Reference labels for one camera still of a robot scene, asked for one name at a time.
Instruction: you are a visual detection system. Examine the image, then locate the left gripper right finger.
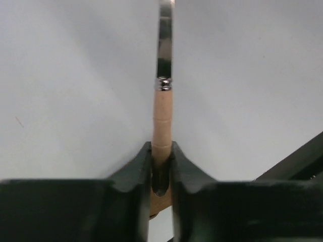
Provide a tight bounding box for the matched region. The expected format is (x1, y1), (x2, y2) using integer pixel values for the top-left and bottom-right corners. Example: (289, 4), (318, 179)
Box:
(171, 143), (322, 241)

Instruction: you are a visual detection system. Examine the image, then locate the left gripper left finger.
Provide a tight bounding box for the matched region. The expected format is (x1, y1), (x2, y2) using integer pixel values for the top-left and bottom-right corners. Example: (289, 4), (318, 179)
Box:
(1, 143), (150, 241)

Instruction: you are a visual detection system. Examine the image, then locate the spoon with pink handle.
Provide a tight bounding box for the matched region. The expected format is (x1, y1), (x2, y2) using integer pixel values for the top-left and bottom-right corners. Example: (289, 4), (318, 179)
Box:
(151, 1), (175, 197)

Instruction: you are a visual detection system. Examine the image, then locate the brown cloth napkin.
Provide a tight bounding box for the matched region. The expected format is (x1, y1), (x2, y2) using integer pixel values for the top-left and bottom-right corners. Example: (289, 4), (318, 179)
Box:
(149, 188), (172, 220)

